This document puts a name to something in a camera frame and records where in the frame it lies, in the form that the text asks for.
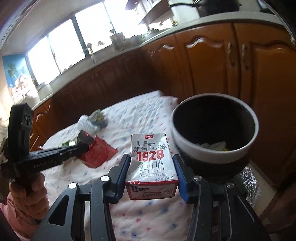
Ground red snack wrapper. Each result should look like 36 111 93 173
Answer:
77 130 118 168

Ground white red milk carton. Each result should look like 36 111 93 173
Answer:
125 133 179 200

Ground white tissue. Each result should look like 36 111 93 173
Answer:
196 142 229 151

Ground black and white trash bin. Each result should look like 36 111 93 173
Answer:
170 93 259 183

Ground grey kitchen countertop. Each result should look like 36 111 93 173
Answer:
32 11 285 110

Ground wooden kitchen cabinets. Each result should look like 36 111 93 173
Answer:
30 22 295 186

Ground kitchen window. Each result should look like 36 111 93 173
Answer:
27 1 158 85

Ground left hand holding gripper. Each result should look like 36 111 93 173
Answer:
9 173 49 220

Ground green small carton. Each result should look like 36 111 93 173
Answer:
62 140 76 147

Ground silver bubble foil sheet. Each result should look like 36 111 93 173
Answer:
240 166 261 208

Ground white floral tablecloth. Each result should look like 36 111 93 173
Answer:
43 90 197 241

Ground chrome sink faucet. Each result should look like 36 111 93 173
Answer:
83 43 97 64

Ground utensil holder on counter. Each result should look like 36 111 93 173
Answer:
110 30 125 50

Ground black frying pan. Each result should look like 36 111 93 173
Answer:
169 0 242 17

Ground blue wall picture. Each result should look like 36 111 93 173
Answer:
3 54 31 88

